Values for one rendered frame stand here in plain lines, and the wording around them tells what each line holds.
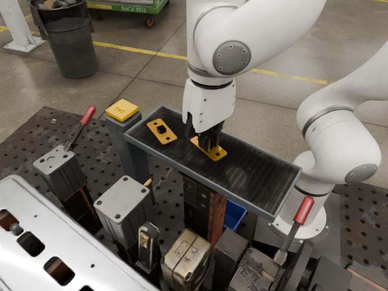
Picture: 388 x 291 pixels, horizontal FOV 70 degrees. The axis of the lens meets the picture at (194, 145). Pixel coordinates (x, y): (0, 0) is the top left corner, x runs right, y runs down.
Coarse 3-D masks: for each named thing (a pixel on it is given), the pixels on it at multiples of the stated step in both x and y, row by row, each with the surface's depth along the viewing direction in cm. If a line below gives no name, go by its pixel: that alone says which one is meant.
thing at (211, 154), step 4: (196, 136) 63; (192, 140) 62; (196, 140) 62; (196, 144) 61; (212, 144) 60; (200, 148) 60; (212, 148) 60; (216, 148) 60; (220, 148) 60; (204, 152) 59; (208, 152) 59; (212, 152) 59; (216, 152) 59; (220, 152) 59; (224, 152) 59; (208, 156) 58; (212, 156) 58; (216, 156) 58; (220, 156) 58; (212, 160) 58; (216, 160) 58
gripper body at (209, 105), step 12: (192, 84) 47; (228, 84) 46; (192, 96) 47; (204, 96) 46; (216, 96) 48; (228, 96) 50; (192, 108) 48; (204, 108) 48; (216, 108) 50; (228, 108) 53; (192, 120) 50; (204, 120) 50; (216, 120) 53
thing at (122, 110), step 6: (120, 102) 72; (126, 102) 72; (108, 108) 70; (114, 108) 70; (120, 108) 70; (126, 108) 70; (132, 108) 70; (138, 108) 71; (108, 114) 70; (114, 114) 68; (120, 114) 68; (126, 114) 68; (132, 114) 70; (120, 120) 68
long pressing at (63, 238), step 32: (0, 192) 72; (32, 192) 71; (32, 224) 65; (64, 224) 65; (0, 256) 60; (32, 256) 60; (64, 256) 60; (96, 256) 60; (0, 288) 56; (32, 288) 56; (64, 288) 56; (96, 288) 56; (128, 288) 56
